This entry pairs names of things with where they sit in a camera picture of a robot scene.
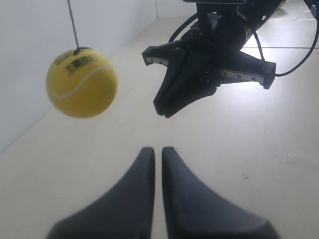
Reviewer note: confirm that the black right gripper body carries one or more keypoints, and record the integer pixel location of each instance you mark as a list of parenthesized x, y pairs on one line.
[(220, 29)]

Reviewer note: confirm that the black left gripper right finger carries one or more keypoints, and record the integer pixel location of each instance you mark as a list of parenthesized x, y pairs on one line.
[(194, 211)]

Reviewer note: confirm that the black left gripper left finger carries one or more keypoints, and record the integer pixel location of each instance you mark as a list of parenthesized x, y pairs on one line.
[(124, 212)]

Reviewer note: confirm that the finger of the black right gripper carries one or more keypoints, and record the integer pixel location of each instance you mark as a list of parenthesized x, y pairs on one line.
[(173, 95), (200, 69)]

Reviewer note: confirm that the yellow tennis ball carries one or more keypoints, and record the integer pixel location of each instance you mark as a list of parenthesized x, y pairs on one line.
[(81, 83)]

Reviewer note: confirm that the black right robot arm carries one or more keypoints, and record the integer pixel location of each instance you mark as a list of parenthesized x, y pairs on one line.
[(206, 52)]

